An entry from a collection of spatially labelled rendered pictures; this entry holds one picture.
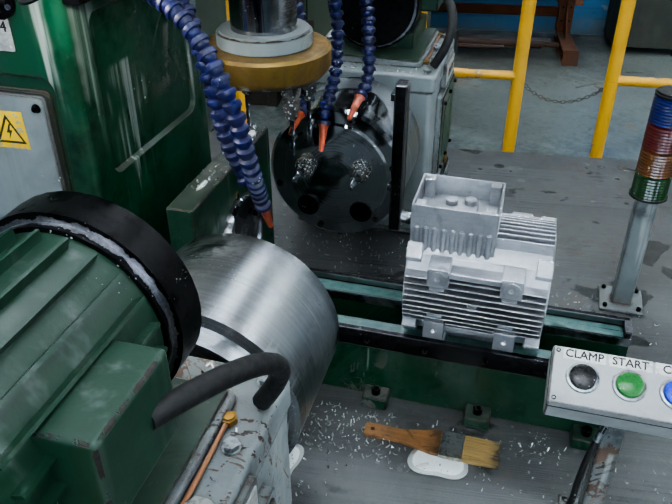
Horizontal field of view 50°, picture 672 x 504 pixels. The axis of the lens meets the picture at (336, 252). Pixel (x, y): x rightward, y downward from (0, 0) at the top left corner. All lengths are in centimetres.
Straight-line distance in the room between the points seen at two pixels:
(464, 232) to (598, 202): 85
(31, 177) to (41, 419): 64
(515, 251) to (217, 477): 57
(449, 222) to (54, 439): 67
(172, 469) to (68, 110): 53
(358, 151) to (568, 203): 68
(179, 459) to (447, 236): 54
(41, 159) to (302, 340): 44
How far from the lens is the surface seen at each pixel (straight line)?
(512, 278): 99
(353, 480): 107
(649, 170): 132
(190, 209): 100
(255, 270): 84
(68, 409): 47
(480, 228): 100
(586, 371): 87
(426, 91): 145
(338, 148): 128
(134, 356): 49
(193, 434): 63
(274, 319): 80
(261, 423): 65
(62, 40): 95
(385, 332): 111
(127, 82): 108
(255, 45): 96
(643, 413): 87
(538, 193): 182
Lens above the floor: 163
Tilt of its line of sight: 33 degrees down
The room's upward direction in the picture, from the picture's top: straight up
